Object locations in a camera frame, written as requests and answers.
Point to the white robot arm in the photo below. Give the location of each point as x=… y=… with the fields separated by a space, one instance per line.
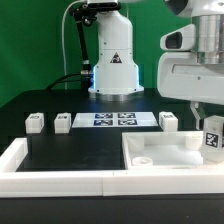
x=116 y=74

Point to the white marker plate with tags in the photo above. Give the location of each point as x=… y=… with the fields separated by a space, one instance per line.
x=114 y=119

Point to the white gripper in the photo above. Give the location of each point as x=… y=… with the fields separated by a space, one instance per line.
x=192 y=67

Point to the white U-shaped fence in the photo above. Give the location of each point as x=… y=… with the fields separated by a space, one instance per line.
x=100 y=183

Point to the white square tabletop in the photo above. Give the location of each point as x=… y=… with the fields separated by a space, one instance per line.
x=145 y=151

